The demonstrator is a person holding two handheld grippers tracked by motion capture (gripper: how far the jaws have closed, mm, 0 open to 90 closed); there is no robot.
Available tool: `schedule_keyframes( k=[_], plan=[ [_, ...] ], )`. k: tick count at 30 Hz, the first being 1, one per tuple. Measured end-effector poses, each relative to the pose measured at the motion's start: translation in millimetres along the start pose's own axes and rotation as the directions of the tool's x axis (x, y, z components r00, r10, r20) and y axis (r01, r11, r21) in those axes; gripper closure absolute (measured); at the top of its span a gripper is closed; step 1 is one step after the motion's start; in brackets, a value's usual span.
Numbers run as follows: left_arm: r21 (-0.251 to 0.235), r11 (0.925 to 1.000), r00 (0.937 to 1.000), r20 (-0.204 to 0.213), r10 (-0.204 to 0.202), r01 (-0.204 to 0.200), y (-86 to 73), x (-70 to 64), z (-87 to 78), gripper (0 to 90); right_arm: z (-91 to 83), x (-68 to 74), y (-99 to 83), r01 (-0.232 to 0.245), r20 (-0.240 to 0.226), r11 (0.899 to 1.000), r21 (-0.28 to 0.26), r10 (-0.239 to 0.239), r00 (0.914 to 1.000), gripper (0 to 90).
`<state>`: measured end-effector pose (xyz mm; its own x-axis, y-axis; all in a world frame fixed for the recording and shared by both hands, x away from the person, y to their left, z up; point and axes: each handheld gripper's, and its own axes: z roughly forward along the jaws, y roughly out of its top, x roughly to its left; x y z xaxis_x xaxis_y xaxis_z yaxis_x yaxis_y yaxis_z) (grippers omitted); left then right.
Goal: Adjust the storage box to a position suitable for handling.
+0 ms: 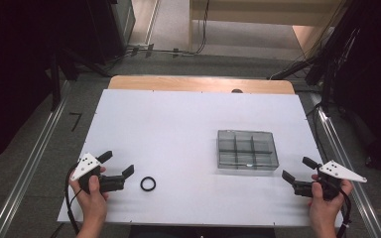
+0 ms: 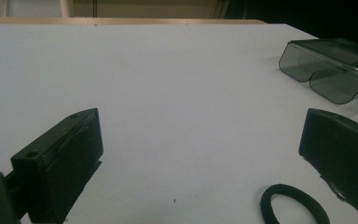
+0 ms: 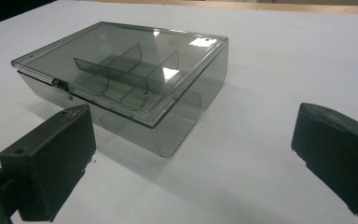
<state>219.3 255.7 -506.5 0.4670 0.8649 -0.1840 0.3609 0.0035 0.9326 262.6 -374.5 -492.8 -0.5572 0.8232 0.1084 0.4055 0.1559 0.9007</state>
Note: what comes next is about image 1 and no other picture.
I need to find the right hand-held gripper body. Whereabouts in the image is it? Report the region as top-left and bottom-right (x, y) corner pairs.
(293, 160), (368, 201)

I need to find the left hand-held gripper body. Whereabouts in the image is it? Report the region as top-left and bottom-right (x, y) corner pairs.
(69, 152), (127, 195)

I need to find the black rubber ring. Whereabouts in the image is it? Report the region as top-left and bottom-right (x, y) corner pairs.
(140, 176), (157, 192)

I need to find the clear plastic compartment box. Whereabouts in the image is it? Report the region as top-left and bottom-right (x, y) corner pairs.
(216, 129), (281, 172)

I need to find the person's left hand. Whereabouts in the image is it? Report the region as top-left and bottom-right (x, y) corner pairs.
(68, 167), (110, 229)

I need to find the person's right hand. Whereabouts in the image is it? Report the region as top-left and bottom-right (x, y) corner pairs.
(307, 174), (354, 229)

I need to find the white board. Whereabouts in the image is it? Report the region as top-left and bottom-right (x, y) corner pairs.
(57, 88), (347, 229)

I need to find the black metal stand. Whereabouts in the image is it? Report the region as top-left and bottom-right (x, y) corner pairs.
(48, 46), (112, 113)
(267, 0), (361, 117)

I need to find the dark curtain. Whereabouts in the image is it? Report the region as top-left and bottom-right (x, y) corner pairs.
(343, 0), (381, 178)
(0, 0), (59, 170)

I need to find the wooden table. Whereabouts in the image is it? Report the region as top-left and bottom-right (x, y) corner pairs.
(107, 74), (296, 95)

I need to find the dark cabinet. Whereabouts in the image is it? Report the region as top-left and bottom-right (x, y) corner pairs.
(85, 0), (137, 65)

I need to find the light wooden bench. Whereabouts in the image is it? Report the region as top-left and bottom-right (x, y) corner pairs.
(188, 0), (345, 56)

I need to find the left hand-held gripper black cable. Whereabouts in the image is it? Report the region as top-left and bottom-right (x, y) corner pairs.
(64, 163), (82, 236)

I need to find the hand-held gripper black cable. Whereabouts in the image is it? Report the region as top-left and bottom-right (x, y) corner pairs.
(64, 163), (82, 236)
(335, 187), (353, 238)

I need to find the right hand-held gripper black cable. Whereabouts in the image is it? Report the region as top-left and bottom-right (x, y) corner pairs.
(335, 187), (353, 238)

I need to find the metal floor rail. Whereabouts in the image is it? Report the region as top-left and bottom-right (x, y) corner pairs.
(0, 79), (72, 238)
(309, 92), (381, 238)

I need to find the floor cable with clips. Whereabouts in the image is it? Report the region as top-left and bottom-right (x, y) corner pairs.
(125, 43), (196, 59)

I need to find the hanging black cable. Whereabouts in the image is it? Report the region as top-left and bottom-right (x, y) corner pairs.
(194, 0), (211, 56)

